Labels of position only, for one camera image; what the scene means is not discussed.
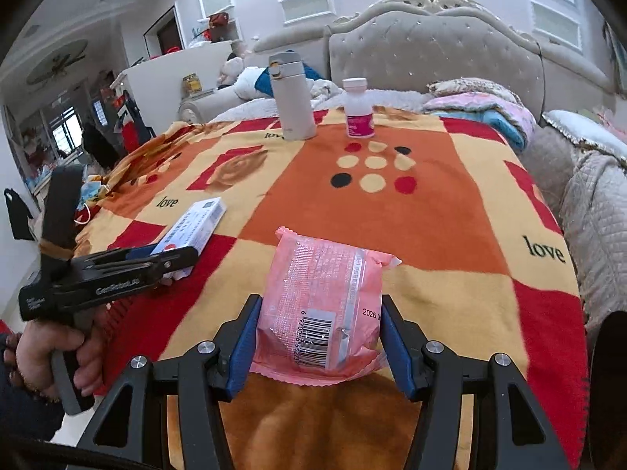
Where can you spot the grey quilted bedspread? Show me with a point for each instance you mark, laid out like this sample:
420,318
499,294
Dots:
597,215

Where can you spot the white pill bottle pink label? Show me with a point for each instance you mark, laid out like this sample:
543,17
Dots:
359,112

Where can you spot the white ruffled pillow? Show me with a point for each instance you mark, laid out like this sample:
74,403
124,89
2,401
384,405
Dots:
583,129

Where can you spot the red orange printed blanket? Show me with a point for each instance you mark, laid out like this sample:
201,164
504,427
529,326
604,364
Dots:
441,235

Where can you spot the blue garment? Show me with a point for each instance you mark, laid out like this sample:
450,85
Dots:
262,83

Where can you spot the white blue medicine box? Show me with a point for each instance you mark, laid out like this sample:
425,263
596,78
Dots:
196,223

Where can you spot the beige tufted sofa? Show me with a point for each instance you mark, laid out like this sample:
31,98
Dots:
431,49

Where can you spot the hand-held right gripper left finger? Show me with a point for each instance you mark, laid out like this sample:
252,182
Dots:
242,347

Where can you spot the white cabinet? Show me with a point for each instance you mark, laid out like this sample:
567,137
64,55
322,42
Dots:
161,88

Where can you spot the white plush toy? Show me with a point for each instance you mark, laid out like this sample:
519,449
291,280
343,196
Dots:
231,71

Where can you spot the pink snack packet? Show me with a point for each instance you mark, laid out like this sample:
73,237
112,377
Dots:
323,298

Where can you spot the blue face mask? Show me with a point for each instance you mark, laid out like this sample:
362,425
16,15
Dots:
93,191

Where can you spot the yellow glass jar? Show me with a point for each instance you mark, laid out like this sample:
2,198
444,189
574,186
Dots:
192,85

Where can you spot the black hanging garment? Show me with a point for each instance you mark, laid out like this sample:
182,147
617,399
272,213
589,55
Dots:
18,213

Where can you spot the dark doorway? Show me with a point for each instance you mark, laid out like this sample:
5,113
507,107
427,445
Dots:
164,32

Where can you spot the white thermos bottle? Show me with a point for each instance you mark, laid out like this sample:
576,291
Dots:
294,103

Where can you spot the patterned curtain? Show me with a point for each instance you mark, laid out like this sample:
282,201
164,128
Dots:
616,58

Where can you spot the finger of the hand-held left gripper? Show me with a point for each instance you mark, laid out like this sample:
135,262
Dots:
166,259

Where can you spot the floral folded quilt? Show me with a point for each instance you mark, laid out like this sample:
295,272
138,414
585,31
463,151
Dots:
470,87

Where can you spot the person's left hand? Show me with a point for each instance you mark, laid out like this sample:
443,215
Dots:
29,352

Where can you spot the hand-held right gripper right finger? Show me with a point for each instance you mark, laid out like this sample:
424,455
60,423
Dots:
399,347

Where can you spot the black trash bin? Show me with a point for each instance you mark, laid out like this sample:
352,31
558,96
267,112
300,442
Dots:
610,357

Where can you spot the pink fluffy folded blanket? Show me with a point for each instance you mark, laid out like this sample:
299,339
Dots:
490,112

